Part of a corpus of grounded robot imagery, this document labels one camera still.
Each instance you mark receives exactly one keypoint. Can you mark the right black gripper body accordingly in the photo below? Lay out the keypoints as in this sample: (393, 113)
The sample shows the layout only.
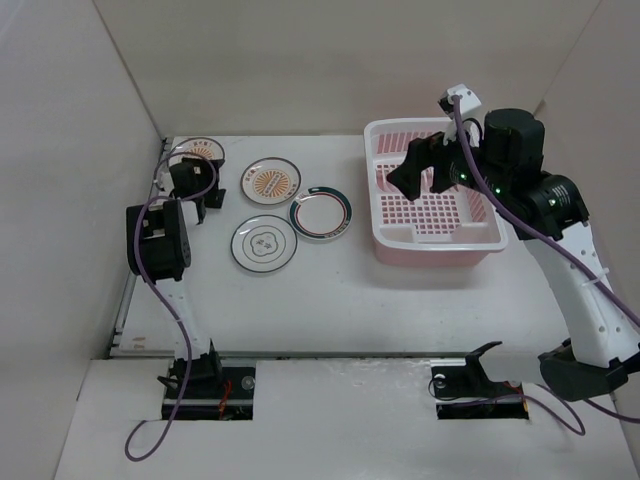
(498, 176)

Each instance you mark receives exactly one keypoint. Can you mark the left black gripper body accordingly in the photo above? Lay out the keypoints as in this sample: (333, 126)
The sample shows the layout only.
(205, 177)

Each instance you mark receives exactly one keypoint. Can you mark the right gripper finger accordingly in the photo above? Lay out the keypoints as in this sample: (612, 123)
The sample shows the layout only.
(422, 154)
(444, 177)

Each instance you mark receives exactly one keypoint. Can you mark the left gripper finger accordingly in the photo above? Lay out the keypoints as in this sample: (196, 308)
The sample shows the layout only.
(200, 208)
(215, 198)

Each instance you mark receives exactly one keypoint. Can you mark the orange sunburst plate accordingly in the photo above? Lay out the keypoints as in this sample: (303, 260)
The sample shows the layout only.
(270, 181)
(195, 147)

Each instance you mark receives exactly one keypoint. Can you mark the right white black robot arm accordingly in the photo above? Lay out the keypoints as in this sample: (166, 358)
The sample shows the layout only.
(550, 218)

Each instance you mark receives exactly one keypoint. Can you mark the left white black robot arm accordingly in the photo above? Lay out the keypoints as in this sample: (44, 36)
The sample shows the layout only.
(158, 251)

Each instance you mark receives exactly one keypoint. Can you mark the pink white dish rack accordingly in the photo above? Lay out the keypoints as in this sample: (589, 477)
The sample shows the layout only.
(457, 228)

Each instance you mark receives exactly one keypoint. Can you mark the green quatrefoil plate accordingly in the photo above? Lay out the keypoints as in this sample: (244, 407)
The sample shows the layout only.
(264, 244)

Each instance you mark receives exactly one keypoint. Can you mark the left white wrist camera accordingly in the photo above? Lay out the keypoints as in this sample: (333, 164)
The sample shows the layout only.
(164, 183)

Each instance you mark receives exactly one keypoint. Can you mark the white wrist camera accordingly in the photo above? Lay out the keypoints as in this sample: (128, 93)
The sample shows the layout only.
(469, 102)
(164, 183)

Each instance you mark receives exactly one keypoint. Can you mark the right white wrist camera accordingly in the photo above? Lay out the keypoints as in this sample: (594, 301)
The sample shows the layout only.
(469, 102)

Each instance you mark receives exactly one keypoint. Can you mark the green red ring plate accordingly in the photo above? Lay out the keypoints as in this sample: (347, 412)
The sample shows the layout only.
(320, 213)

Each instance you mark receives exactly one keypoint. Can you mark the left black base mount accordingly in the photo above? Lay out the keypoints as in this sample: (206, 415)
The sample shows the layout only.
(230, 398)

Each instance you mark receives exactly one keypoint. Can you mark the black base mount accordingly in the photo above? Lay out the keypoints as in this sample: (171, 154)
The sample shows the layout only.
(463, 391)
(230, 398)

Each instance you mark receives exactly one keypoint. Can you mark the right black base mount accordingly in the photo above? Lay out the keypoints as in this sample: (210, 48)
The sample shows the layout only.
(463, 391)

